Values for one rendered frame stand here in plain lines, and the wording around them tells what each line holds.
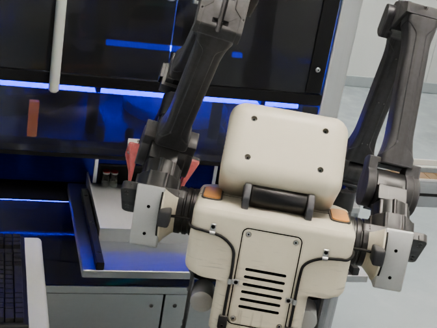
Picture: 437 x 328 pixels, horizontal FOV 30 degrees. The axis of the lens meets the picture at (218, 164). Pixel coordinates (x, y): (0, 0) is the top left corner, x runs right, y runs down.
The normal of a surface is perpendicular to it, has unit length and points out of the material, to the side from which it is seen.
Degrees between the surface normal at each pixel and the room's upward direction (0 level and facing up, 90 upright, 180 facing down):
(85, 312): 90
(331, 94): 90
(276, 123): 48
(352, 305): 0
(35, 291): 0
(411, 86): 59
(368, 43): 90
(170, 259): 0
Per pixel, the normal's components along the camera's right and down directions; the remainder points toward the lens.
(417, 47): 0.11, -0.16
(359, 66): 0.24, 0.38
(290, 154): 0.04, -0.36
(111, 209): 0.15, -0.92
